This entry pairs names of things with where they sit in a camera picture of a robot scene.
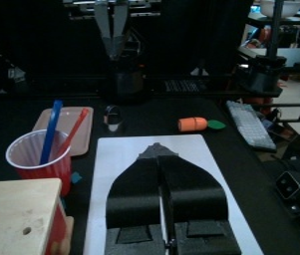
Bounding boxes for grey cloth clamp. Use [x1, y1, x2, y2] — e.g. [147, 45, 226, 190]
[6, 65, 28, 85]

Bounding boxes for blue tape piece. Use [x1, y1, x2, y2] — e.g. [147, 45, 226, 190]
[69, 170, 84, 185]

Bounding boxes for wooden box with slot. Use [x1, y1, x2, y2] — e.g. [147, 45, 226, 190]
[0, 177, 76, 255]

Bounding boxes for grey computer keyboard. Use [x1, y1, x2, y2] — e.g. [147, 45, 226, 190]
[224, 100, 278, 154]

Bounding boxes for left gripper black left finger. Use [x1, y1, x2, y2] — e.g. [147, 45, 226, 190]
[104, 142, 166, 255]

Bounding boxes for red plastic cup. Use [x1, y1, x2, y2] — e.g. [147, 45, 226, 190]
[4, 128, 73, 197]

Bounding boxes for pink plastic tray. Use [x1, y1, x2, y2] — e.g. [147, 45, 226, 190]
[31, 106, 95, 157]

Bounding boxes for red plastic utensil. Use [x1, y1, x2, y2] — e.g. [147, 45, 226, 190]
[55, 107, 91, 157]

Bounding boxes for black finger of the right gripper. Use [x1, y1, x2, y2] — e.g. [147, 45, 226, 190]
[103, 105, 116, 132]
[113, 105, 125, 132]

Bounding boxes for black frame post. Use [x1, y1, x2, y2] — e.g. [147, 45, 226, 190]
[243, 0, 287, 95]

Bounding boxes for white desk top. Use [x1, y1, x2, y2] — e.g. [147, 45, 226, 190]
[238, 45, 300, 67]

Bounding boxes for black metal rack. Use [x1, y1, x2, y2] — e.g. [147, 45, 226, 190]
[239, 96, 300, 161]

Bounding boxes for orange toy carrot green top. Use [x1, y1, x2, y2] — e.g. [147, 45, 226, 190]
[175, 116, 227, 133]

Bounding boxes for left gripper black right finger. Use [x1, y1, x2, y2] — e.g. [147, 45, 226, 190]
[155, 142, 242, 255]

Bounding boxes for blue plastic utensil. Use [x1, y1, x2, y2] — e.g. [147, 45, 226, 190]
[39, 99, 65, 165]

